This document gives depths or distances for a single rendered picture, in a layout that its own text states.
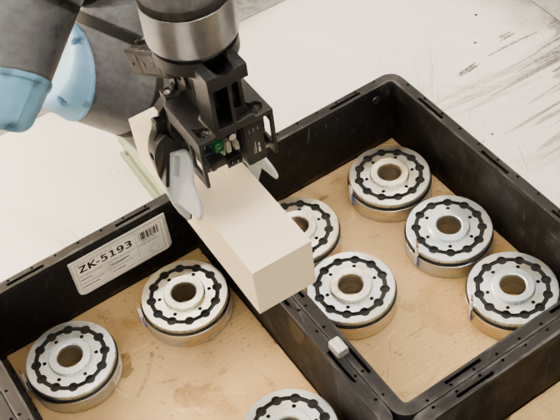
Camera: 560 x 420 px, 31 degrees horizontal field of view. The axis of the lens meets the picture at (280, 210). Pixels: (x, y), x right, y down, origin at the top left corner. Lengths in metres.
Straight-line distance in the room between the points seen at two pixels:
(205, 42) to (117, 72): 0.53
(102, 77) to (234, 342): 0.37
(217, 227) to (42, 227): 0.64
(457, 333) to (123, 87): 0.52
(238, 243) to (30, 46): 0.26
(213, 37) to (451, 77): 0.90
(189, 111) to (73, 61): 0.45
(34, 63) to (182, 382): 0.49
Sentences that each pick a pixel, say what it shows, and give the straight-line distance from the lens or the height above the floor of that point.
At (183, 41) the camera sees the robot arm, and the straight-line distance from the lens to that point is 0.78.
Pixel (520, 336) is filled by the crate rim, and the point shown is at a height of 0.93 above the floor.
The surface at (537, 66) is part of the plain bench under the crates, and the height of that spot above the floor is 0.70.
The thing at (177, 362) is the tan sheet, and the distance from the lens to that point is 1.17.
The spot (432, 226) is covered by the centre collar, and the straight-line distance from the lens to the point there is 1.21.
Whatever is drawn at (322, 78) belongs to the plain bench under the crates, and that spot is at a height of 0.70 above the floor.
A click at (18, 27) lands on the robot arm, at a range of 0.78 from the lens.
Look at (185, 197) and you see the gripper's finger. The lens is 0.92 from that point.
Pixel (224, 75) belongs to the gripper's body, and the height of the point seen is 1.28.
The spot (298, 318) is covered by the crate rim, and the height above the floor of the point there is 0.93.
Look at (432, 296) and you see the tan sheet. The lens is 1.20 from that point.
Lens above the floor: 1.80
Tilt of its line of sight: 49 degrees down
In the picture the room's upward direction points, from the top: 8 degrees counter-clockwise
